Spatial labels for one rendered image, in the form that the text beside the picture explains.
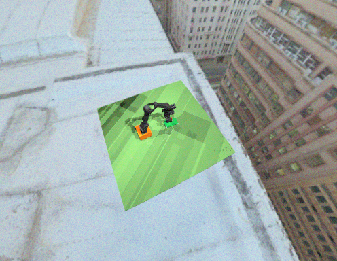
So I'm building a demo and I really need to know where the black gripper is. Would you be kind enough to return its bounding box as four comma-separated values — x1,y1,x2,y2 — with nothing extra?
164,112,172,123

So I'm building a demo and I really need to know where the green circuit board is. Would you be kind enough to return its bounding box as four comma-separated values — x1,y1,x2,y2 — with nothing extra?
164,118,178,127

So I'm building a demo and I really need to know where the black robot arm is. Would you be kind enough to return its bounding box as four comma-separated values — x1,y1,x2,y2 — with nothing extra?
139,102,176,134

